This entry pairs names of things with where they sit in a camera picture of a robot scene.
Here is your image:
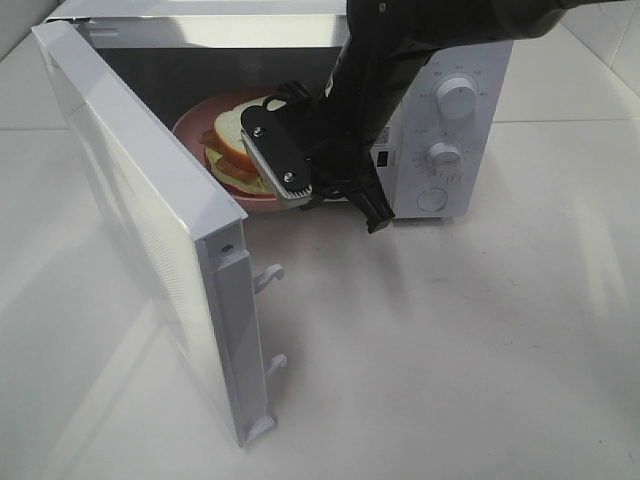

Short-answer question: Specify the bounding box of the round white door button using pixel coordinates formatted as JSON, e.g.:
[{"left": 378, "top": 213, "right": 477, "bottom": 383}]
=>
[{"left": 417, "top": 187, "right": 448, "bottom": 213}]

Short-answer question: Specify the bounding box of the sandwich with lettuce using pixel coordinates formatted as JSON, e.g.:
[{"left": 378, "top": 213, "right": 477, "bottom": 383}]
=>
[{"left": 199, "top": 94, "right": 274, "bottom": 197}]

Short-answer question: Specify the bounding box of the white timer knob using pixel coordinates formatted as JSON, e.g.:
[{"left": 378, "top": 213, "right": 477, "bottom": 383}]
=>
[{"left": 427, "top": 142, "right": 462, "bottom": 168}]

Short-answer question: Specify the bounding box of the white microwave door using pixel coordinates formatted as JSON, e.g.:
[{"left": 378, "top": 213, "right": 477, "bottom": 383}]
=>
[{"left": 33, "top": 21, "right": 286, "bottom": 445}]

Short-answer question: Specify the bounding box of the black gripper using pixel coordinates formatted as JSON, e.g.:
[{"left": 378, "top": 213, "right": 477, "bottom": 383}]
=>
[{"left": 272, "top": 81, "right": 395, "bottom": 234}]

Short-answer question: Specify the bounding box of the pink round plate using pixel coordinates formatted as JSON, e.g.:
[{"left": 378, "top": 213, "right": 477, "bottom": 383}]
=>
[{"left": 173, "top": 87, "right": 286, "bottom": 212}]

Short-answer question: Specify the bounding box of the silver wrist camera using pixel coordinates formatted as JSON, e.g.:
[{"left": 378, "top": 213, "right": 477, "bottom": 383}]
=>
[{"left": 240, "top": 106, "right": 312, "bottom": 208}]

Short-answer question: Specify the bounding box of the upper white power knob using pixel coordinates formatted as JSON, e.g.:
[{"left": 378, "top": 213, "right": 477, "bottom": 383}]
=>
[{"left": 435, "top": 75, "right": 478, "bottom": 120}]

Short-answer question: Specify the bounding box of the white microwave oven body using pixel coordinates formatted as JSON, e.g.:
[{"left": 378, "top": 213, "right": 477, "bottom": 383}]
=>
[{"left": 44, "top": 1, "right": 512, "bottom": 219}]

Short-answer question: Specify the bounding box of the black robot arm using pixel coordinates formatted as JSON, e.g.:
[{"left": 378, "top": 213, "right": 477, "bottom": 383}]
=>
[{"left": 269, "top": 1, "right": 578, "bottom": 232}]

